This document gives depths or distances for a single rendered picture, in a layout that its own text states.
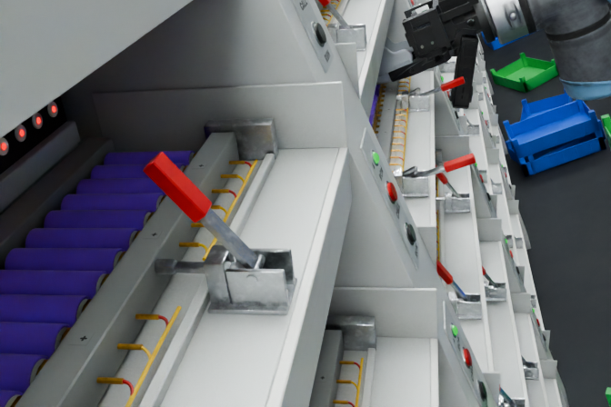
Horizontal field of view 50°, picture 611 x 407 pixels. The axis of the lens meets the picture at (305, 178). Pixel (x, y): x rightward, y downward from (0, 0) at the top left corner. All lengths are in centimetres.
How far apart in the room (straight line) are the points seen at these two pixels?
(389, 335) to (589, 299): 143
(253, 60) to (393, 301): 23
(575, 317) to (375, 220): 145
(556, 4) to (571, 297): 114
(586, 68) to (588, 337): 96
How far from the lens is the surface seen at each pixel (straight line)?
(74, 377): 28
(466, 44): 103
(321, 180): 44
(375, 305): 56
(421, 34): 102
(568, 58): 105
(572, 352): 183
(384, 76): 103
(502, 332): 113
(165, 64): 49
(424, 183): 77
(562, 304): 198
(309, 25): 50
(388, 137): 87
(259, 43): 47
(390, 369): 55
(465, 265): 97
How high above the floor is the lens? 124
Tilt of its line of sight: 21 degrees down
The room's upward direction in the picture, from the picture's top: 27 degrees counter-clockwise
